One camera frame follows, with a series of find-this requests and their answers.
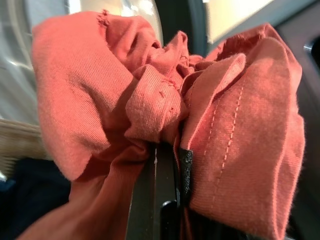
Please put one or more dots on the orange cloth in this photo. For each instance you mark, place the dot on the orange cloth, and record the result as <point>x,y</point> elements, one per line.
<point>75,87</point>

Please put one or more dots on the blue cloth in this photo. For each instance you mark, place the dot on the blue cloth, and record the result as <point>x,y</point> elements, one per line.
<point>30,200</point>

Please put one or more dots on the pale woven basket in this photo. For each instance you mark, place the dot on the pale woven basket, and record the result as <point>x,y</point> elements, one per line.
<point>17,140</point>

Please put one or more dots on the white vertical side panel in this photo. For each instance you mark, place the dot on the white vertical side panel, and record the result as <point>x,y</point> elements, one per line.
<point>237,17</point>

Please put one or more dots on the grey washing machine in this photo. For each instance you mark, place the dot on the grey washing machine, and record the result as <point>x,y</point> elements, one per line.
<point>310,100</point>

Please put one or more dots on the round washing machine door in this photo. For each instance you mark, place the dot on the round washing machine door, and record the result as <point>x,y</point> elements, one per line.
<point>15,62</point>

